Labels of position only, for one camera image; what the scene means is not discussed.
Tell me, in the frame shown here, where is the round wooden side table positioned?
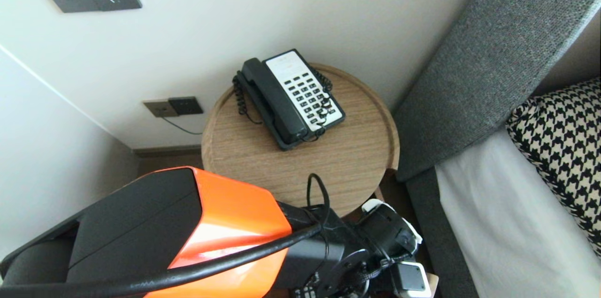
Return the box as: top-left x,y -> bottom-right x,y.
362,187 -> 440,298

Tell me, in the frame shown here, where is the black telephone handset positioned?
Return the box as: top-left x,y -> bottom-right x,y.
241,57 -> 310,145

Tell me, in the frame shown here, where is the round wooden bedside table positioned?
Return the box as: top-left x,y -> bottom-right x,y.
201,63 -> 401,219

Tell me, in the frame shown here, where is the wooden baseboard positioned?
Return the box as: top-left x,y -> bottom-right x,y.
133,145 -> 203,158

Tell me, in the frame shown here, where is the grey upholstered headboard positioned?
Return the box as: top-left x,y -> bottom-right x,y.
393,0 -> 601,183

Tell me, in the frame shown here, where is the white bed sheet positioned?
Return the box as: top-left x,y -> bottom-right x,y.
434,128 -> 601,298

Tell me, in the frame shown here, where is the houndstooth pillow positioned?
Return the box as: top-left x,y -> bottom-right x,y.
505,78 -> 601,258

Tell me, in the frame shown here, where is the black white corded telephone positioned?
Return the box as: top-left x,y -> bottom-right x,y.
236,49 -> 347,151

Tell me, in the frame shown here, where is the black coiled telephone cord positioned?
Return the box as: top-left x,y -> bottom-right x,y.
233,67 -> 337,143

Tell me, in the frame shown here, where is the thin black wall cable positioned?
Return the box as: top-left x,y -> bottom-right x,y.
160,114 -> 204,136

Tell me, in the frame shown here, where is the beige wall socket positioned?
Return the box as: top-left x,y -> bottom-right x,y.
143,99 -> 180,118

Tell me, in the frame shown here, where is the grey upholstered bed frame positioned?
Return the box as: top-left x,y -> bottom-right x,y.
405,168 -> 479,298

